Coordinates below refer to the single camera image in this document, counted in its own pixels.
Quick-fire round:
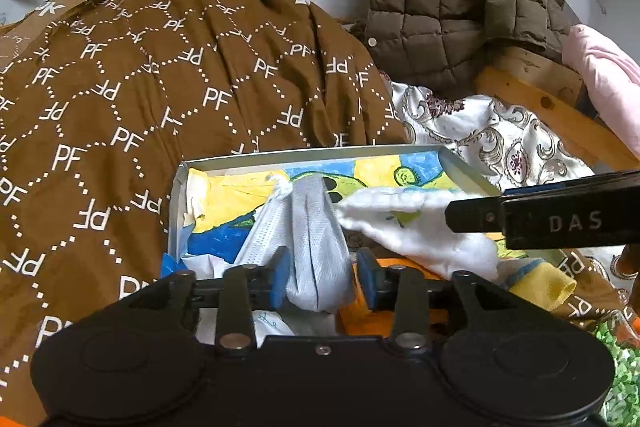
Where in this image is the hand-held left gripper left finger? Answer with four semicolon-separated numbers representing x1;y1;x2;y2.
119;246;293;351

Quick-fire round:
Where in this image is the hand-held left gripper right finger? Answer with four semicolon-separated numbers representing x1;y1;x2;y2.
355;248;522;351

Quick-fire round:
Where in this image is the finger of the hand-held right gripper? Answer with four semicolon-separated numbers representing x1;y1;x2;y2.
444;195;508;235

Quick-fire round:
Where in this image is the grey cardboard box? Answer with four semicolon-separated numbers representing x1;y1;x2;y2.
160;143;502;339

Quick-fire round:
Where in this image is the plain grey sock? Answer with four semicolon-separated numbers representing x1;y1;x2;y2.
232;173;357;314

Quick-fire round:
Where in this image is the white sock with green print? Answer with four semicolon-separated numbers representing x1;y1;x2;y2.
334;186;502;284

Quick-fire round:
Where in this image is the floral satin quilt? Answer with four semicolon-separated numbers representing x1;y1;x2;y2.
384;81;640;294

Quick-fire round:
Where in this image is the yellow and blue cartoon cloth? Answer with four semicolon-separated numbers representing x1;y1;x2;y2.
186;151;453;269

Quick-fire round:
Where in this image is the pink cloth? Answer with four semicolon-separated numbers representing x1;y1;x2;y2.
566;23;640;144

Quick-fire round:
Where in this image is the green patterned sock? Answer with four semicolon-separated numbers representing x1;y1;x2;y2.
606;321;640;427

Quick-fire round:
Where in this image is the brown letter print blanket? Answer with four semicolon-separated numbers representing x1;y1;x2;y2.
0;0;633;427

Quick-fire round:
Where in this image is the wooden bed frame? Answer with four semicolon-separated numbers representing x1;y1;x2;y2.
474;48;627;174

